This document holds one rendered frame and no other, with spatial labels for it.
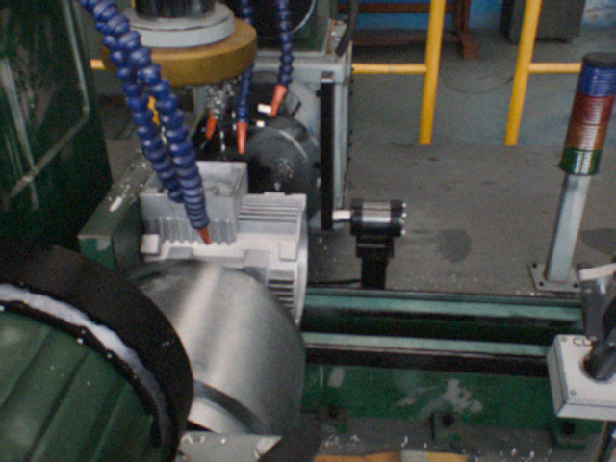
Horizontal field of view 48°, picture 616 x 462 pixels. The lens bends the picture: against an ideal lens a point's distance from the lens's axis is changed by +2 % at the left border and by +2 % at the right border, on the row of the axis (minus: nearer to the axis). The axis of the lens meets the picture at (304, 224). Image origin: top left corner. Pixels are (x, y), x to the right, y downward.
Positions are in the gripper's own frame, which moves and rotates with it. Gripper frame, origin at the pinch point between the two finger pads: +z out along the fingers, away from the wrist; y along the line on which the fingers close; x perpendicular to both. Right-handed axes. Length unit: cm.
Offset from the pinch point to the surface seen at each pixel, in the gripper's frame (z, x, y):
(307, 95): 20, -55, 34
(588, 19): 305, -443, -150
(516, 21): 274, -401, -85
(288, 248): 8.7, -15.9, 33.3
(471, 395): 29.5, -6.6, 8.3
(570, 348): 4.0, -1.8, 2.4
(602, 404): 5.0, 3.5, 0.0
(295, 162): 21, -41, 35
